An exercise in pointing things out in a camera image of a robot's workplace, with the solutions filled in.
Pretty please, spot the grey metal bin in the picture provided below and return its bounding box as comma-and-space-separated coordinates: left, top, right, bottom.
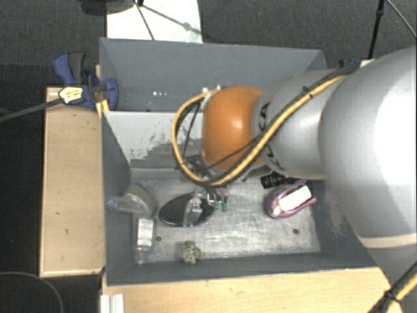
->
98, 37, 379, 287

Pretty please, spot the pale wood board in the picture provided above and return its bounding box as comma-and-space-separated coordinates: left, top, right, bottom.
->
38, 86, 107, 278

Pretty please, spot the speckled toy animal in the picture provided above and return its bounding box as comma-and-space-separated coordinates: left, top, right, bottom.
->
177, 240, 203, 264

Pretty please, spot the black cylinder on white bracket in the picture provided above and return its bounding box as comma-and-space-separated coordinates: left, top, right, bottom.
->
259, 171, 289, 190

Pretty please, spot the olive round disc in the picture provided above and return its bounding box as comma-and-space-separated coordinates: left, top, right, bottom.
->
128, 183, 158, 215

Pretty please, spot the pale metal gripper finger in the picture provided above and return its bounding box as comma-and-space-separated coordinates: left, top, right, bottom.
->
191, 198, 205, 224
183, 195, 197, 228

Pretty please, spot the black oval dish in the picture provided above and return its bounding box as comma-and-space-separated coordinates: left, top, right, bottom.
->
158, 192, 216, 228

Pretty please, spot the purple and white packet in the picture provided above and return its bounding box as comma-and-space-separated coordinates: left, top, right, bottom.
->
263, 179, 318, 220

